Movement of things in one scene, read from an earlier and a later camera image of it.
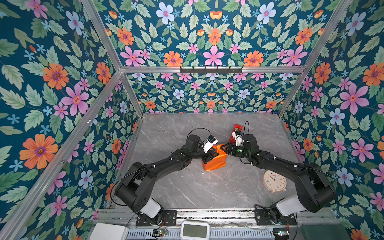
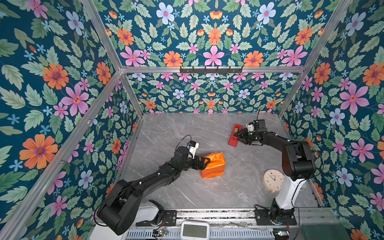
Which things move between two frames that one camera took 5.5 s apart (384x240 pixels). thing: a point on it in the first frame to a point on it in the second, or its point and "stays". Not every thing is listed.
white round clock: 274,182 stays
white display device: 193,230 stays
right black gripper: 229,145 to 243,138
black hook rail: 210,70 stays
